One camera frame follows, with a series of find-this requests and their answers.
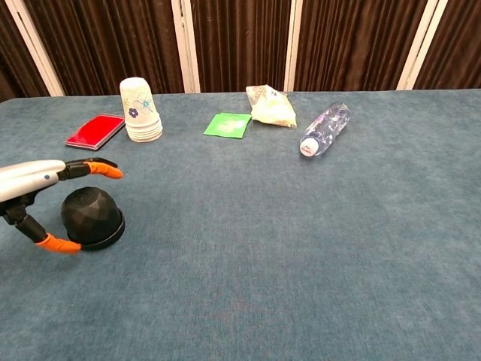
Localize white partition frame post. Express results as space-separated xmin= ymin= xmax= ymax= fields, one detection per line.
xmin=283 ymin=0 xmax=304 ymax=93
xmin=5 ymin=0 xmax=65 ymax=97
xmin=171 ymin=0 xmax=201 ymax=94
xmin=396 ymin=0 xmax=439 ymax=91

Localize stack of white paper cups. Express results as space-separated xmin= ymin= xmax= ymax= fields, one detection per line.
xmin=119 ymin=77 xmax=164 ymax=144

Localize dark brown curtain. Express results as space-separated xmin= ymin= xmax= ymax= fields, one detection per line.
xmin=0 ymin=0 xmax=481 ymax=102

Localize red flat box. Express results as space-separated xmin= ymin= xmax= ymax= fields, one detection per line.
xmin=65 ymin=114 xmax=126 ymax=151

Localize green sachet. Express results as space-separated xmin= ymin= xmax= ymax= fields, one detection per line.
xmin=203 ymin=112 xmax=253 ymax=139

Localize clear plastic water bottle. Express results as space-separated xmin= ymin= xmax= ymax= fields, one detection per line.
xmin=298 ymin=102 xmax=352 ymax=157

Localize pale yellow snack bag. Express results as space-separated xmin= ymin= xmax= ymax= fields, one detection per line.
xmin=245 ymin=84 xmax=298 ymax=129

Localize black dome-shaped object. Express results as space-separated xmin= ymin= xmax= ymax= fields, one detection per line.
xmin=60 ymin=187 xmax=126 ymax=252

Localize blue felt table cover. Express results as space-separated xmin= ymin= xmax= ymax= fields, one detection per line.
xmin=0 ymin=89 xmax=481 ymax=361

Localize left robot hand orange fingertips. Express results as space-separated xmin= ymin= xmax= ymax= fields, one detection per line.
xmin=0 ymin=156 xmax=125 ymax=255

